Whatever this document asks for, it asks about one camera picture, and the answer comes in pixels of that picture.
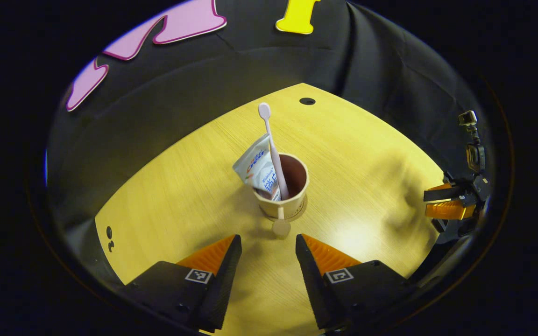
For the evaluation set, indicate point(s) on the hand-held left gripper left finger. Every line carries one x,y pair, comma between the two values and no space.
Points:
222,284

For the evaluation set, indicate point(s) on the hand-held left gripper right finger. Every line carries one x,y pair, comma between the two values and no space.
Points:
310,284

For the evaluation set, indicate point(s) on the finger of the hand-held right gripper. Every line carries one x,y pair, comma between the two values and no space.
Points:
442,193
451,211

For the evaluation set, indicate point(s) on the round brown coaster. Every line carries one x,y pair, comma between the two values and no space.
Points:
299,213

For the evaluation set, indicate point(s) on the white toothpaste tube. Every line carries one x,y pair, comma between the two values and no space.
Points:
255,163

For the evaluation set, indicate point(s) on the pale pink toothbrush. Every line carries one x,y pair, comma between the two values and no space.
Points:
269,135

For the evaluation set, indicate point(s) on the wooden desktop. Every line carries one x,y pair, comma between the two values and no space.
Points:
180,200

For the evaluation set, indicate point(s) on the black backdrop cloth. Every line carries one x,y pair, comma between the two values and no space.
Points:
250,65

